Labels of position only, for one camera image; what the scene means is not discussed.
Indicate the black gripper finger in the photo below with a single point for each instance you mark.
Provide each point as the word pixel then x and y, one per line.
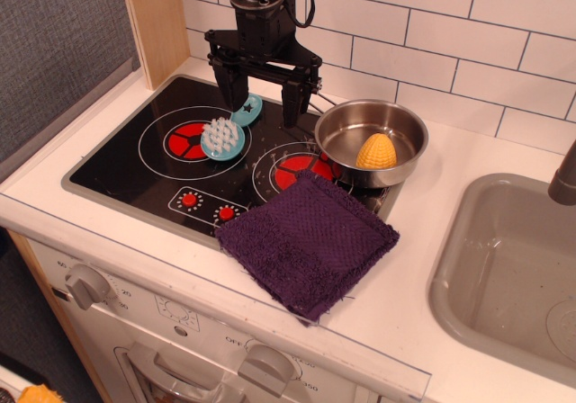
pixel 232 82
pixel 295 98

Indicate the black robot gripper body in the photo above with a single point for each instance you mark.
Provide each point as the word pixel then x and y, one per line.
pixel 264 46

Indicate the yellow toy corn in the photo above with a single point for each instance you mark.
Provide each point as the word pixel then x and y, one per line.
pixel 378 152

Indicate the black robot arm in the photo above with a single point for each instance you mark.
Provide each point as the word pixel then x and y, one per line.
pixel 267 6

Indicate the stainless steel pot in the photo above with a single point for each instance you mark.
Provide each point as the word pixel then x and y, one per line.
pixel 342 130

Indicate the teal scrubber brush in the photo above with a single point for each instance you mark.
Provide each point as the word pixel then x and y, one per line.
pixel 223 139

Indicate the black toy stovetop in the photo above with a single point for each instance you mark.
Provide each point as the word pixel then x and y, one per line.
pixel 153 168

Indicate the red left stove knob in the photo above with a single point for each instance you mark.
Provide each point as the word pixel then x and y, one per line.
pixel 189 200

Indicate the red stove knob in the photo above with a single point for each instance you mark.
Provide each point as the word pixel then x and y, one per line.
pixel 189 200
pixel 226 213

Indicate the red right stove knob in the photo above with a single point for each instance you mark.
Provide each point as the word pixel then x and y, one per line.
pixel 226 213

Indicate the purple folded cloth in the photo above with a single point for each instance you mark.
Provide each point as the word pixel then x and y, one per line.
pixel 309 246

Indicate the grey left oven knob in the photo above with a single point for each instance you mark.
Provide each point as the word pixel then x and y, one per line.
pixel 86 286

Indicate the grey oven knob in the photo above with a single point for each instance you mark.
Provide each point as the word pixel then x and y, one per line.
pixel 86 286
pixel 267 368

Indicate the grey sink basin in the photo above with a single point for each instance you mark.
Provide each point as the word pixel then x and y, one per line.
pixel 505 279

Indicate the grey right oven knob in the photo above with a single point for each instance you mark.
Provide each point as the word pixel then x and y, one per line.
pixel 267 368

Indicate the white toy oven front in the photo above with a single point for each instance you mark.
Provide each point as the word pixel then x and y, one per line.
pixel 199 346

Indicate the grey faucet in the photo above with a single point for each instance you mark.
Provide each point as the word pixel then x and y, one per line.
pixel 562 188

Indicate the orange object bottom corner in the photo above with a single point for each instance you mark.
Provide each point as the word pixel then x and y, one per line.
pixel 39 394

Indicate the grey oven door handle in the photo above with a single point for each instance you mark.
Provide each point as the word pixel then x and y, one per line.
pixel 159 383

